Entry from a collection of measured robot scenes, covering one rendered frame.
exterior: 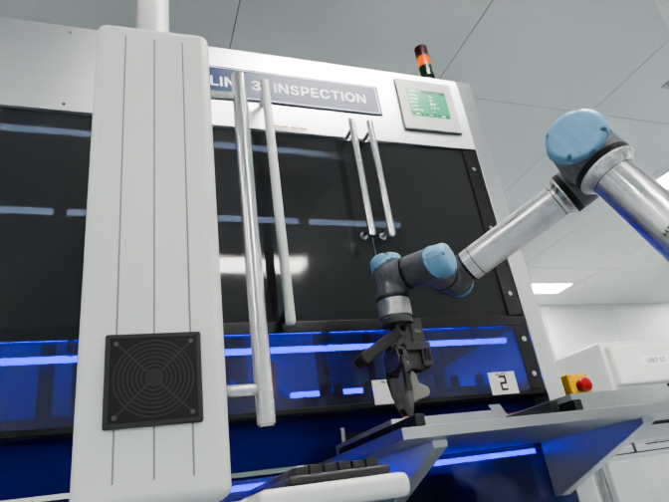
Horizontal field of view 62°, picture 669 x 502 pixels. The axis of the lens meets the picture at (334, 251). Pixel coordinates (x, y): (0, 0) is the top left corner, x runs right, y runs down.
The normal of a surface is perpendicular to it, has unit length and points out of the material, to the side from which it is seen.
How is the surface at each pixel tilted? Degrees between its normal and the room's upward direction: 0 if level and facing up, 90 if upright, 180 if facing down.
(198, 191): 90
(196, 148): 90
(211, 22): 180
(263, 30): 180
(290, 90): 90
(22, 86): 90
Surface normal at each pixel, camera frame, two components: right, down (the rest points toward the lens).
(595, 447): -0.94, -0.02
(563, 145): -0.62, -0.37
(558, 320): 0.32, -0.44
